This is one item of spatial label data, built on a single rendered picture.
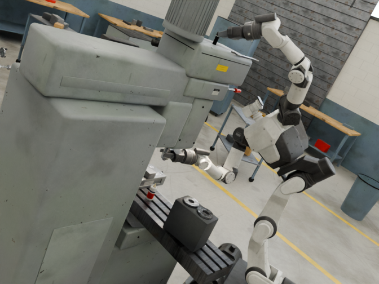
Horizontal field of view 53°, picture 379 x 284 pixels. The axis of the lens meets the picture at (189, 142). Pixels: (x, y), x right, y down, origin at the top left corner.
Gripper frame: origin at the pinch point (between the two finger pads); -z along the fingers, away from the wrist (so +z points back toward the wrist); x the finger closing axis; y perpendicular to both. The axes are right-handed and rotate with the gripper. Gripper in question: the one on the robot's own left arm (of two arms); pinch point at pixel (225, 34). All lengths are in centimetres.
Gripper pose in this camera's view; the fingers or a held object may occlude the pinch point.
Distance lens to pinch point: 199.6
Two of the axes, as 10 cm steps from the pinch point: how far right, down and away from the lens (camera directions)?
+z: 8.8, 0.0, -4.7
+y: -0.6, -9.9, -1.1
